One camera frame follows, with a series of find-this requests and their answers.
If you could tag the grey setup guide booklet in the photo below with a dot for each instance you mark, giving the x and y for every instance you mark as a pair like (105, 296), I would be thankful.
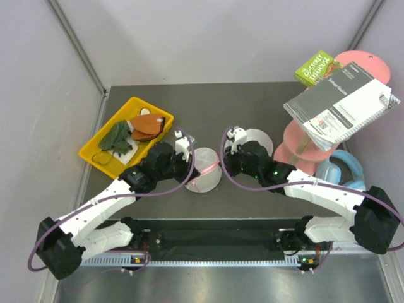
(339, 106)

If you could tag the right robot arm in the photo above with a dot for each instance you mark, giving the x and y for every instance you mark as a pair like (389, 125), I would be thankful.
(364, 217)

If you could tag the grey aluminium corner post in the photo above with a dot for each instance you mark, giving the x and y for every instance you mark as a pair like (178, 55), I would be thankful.
(62, 19)

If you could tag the orange bra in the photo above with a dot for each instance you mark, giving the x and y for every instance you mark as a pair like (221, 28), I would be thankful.
(147, 127)

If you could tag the pink-zippered round laundry bag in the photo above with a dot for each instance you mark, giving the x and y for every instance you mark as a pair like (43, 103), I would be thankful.
(210, 172)

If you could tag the yellow plastic tray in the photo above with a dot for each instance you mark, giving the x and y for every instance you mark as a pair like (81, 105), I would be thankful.
(130, 109)

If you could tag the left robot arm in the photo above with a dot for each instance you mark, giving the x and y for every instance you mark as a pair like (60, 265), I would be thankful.
(63, 244)

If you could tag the green treehouse book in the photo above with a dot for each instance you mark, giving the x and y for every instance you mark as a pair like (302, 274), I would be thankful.
(317, 68)

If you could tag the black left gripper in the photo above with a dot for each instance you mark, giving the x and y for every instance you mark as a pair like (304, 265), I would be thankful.
(187, 166)

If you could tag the blue headphones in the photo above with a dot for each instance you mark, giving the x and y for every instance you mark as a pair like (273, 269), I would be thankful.
(342, 168)

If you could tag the green bra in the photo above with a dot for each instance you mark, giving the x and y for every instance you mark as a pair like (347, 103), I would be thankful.
(115, 141)

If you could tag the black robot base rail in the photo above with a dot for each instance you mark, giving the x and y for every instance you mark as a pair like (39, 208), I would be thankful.
(240, 239)

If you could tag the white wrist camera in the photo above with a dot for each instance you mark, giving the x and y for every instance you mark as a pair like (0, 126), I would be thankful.
(183, 144)
(235, 138)

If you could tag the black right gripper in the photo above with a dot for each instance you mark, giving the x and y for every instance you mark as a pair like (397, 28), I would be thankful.
(229, 161)

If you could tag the white mesh laundry bag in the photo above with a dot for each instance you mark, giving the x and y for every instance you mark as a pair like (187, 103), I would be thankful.
(261, 137)

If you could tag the pink tiered stand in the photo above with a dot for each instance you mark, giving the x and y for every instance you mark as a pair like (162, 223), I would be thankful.
(297, 148)

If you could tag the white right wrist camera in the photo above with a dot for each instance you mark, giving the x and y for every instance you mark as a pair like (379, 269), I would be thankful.
(235, 138)

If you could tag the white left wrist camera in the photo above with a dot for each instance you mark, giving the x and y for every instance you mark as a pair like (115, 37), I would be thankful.
(183, 144)

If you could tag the right aluminium corner post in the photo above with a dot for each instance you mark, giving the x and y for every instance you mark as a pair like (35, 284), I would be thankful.
(370, 16)

